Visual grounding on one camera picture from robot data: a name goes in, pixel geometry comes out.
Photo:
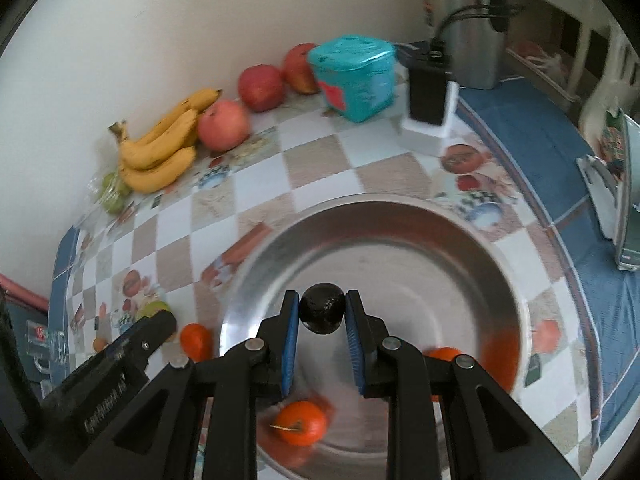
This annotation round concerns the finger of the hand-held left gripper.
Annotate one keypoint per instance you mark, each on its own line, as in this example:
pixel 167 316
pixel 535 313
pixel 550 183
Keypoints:
pixel 150 331

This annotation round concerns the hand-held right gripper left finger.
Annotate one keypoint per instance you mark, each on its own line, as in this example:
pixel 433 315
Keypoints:
pixel 290 345

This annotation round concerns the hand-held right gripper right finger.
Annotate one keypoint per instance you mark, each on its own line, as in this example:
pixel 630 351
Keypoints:
pixel 354 345

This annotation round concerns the green mango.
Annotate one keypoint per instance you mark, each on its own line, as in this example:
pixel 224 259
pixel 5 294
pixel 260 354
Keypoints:
pixel 150 307

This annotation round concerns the dark purple plum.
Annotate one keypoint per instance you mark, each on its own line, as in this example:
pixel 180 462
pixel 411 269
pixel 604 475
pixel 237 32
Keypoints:
pixel 322 308

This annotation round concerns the orange tangerine with stem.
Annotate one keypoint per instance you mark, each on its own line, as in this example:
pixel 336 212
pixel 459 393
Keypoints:
pixel 301 422

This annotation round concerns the stainless steel basin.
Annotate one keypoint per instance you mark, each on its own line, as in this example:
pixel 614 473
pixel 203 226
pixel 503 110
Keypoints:
pixel 425 270

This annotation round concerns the bag of green fruits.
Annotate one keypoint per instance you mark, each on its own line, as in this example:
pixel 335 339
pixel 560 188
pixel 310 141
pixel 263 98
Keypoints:
pixel 112 192

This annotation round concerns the clear plastic holder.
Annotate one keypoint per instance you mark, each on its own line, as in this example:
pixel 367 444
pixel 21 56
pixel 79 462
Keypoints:
pixel 47 345

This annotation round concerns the pink bar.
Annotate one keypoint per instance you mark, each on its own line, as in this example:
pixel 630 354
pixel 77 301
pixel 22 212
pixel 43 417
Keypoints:
pixel 20 290

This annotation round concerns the bunch of yellow bananas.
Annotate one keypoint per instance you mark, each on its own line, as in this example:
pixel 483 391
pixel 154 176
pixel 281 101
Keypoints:
pixel 160 152

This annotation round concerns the pale red apple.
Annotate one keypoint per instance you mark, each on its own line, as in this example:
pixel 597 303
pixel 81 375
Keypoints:
pixel 223 125

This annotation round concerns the white charging dock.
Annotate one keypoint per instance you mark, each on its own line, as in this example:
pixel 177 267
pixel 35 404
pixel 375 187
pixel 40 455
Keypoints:
pixel 427 137

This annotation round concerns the dark red apple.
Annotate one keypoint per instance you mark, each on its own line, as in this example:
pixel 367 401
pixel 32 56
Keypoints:
pixel 299 67
pixel 261 87

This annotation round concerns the teal plastic box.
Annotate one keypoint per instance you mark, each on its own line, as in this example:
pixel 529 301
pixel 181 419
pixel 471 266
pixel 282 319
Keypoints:
pixel 355 80

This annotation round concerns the white phone stand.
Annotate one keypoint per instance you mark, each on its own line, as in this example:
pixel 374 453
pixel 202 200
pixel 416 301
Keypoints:
pixel 597 195

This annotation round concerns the smartphone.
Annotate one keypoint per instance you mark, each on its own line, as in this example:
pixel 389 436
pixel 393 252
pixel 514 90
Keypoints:
pixel 627 195

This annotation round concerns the stainless steel thermos jug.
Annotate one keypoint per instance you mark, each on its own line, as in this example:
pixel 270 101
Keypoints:
pixel 470 55

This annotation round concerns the white chair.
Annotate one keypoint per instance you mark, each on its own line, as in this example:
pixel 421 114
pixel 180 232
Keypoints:
pixel 600 85

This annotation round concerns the white shelf unit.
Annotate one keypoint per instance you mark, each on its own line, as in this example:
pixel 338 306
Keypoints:
pixel 550 25

